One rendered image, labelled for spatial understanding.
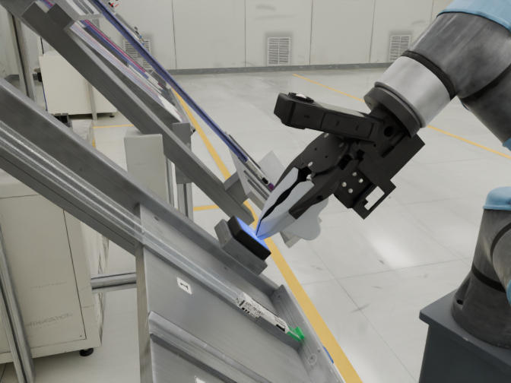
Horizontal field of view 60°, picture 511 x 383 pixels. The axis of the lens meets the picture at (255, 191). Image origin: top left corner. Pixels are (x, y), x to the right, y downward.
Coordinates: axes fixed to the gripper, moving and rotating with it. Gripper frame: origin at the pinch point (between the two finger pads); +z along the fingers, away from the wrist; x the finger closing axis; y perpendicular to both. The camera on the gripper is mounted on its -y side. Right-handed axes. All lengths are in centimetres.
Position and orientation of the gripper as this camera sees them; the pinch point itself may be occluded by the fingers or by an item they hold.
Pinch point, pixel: (260, 226)
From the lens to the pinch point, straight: 51.2
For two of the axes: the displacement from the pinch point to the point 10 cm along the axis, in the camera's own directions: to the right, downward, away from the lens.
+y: 6.8, 5.9, 4.4
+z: -6.9, 7.2, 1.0
